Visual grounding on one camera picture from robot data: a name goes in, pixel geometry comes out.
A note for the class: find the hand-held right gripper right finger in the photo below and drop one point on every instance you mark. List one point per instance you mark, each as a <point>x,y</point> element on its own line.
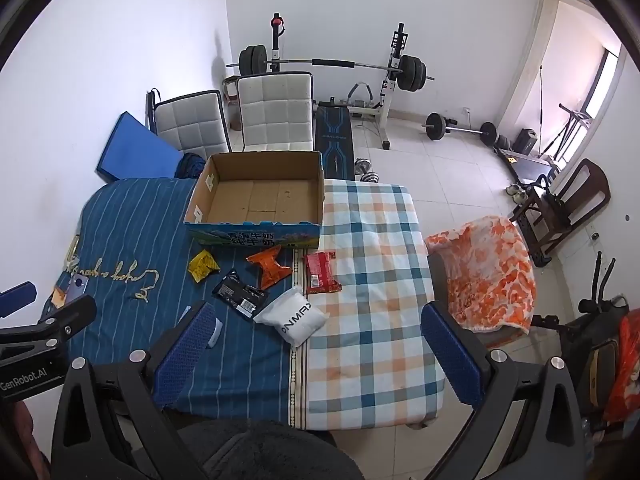
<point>452,355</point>

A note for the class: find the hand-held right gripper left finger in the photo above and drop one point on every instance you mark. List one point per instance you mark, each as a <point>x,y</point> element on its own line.
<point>187,350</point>

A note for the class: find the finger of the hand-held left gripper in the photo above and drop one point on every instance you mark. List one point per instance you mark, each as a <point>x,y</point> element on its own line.
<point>65,317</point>
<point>17,297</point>

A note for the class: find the light blue soft packet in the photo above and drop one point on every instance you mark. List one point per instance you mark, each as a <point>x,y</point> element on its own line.
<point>216,332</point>

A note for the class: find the black snack packet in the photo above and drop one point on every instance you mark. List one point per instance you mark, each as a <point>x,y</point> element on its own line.
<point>239,294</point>

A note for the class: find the yellow snack packet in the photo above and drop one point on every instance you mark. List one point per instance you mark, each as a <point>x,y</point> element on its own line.
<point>202,266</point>

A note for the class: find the white soft packet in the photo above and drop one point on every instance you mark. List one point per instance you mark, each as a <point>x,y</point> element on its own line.
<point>292,315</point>

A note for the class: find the orange snack packet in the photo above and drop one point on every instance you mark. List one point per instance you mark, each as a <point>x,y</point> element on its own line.
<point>267,267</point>

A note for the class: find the red snack packet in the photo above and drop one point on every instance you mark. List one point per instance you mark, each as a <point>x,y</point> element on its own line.
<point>321,272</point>

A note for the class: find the cardboard box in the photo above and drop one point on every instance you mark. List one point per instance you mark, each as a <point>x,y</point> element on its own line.
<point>260,202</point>

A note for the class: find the person's left forearm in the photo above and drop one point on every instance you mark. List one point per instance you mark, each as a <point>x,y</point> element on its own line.
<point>17,440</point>

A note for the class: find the orange card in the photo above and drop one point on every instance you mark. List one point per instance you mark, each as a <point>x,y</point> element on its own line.
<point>58,298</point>

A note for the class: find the blue smartphone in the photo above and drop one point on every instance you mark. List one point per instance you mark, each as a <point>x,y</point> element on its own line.
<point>77,290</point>

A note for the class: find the orange floral blanket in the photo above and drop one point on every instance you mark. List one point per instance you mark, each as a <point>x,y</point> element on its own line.
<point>492,275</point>

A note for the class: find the blue striped blanket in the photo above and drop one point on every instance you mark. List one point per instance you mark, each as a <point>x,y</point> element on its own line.
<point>140,230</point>

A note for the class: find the plaid bed sheet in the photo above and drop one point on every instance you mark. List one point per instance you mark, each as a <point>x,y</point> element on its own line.
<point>370,270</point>

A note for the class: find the person's black fleece clothing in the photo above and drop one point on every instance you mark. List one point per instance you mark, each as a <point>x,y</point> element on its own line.
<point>270,452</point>

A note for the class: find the black exercise bike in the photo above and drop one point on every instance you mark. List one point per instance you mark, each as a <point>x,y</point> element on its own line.
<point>585,340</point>

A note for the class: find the pair of shoes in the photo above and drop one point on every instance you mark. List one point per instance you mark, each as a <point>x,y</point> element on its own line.
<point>517,193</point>

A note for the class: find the blue foam mat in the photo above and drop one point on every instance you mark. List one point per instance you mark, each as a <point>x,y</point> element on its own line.
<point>135,150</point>

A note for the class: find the dark blue knit cloth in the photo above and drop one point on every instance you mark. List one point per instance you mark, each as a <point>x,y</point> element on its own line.
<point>190,166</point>

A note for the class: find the treadmill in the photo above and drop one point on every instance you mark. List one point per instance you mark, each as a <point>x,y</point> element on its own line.
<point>530,162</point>

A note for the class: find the dark wooden chair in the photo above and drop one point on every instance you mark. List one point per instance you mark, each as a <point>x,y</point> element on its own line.
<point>585,185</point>

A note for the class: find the black box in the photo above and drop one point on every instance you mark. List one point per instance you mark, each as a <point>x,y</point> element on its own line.
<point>525,141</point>

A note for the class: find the small white padded chair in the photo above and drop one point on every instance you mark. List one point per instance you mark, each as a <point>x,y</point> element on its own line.
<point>192,122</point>

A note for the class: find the short barbell with plates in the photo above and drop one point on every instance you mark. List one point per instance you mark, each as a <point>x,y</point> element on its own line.
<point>435,126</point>

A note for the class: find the black blue weight bench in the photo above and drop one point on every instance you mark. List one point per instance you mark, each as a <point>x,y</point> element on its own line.
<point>334,140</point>

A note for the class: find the large white padded chair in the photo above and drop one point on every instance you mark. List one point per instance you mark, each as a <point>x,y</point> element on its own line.
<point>275,110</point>

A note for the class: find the metal folding stand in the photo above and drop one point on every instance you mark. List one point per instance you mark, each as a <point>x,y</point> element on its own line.
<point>570,125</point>

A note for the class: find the white squat rack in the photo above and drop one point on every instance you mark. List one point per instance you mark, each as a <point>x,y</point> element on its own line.
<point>387,105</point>

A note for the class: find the racked barbell with plates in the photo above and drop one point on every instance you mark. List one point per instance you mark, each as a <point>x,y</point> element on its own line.
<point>330,62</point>

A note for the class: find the black folded frame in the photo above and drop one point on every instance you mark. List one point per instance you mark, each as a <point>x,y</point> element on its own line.
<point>150,107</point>

